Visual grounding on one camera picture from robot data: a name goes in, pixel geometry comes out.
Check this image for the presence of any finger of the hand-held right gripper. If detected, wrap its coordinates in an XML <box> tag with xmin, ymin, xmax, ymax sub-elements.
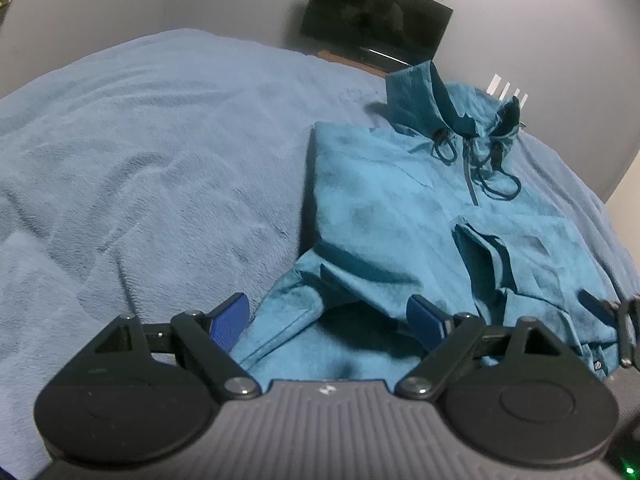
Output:
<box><xmin>578</xmin><ymin>289</ymin><xmax>640</xmax><ymax>372</ymax></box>

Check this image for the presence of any teal hooded jacket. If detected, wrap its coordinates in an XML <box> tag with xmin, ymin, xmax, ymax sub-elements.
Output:
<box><xmin>227</xmin><ymin>59</ymin><xmax>632</xmax><ymax>382</ymax></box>

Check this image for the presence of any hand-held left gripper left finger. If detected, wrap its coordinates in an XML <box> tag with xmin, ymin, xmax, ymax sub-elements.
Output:
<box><xmin>90</xmin><ymin>292</ymin><xmax>261</xmax><ymax>401</ymax></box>

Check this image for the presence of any blue bed blanket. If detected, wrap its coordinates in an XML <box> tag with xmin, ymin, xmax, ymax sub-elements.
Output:
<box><xmin>0</xmin><ymin>27</ymin><xmax>640</xmax><ymax>480</ymax></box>

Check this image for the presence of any black flat television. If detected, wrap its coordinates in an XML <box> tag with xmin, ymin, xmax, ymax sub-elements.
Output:
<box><xmin>299</xmin><ymin>0</ymin><xmax>455</xmax><ymax>69</ymax></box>

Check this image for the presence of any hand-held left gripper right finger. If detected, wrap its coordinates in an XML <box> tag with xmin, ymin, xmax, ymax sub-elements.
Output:
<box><xmin>395</xmin><ymin>294</ymin><xmax>569</xmax><ymax>401</ymax></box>

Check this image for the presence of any wooden television stand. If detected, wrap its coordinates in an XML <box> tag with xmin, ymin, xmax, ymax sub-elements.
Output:
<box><xmin>316</xmin><ymin>48</ymin><xmax>396</xmax><ymax>79</ymax></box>

